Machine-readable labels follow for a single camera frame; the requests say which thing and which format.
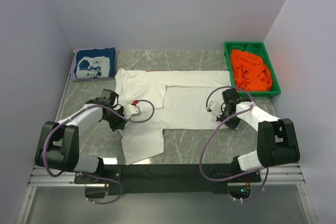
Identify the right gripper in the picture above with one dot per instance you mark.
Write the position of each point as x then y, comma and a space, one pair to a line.
226, 117

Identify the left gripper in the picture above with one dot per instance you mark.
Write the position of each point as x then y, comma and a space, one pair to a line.
117, 122

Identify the white t-shirt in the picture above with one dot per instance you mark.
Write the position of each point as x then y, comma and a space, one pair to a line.
167, 100

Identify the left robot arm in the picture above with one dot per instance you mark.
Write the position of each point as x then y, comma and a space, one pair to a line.
58, 146

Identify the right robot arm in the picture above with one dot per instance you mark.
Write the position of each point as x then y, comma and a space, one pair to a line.
276, 138

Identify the orange t-shirt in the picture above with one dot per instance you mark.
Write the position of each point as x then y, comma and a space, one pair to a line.
249, 71

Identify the green plastic bin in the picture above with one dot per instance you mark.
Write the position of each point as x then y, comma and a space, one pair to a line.
230, 45

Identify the folded blue printed t-shirt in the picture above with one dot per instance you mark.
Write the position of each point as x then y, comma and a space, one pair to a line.
94, 62

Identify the dark green t-shirt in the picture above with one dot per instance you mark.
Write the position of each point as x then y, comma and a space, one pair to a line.
253, 49

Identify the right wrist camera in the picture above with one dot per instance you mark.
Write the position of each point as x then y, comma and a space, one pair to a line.
214, 107

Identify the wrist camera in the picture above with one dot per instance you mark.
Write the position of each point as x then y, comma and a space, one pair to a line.
214, 107
132, 109

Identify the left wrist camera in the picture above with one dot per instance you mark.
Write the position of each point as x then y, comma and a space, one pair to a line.
132, 109

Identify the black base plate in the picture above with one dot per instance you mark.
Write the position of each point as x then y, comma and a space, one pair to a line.
160, 178

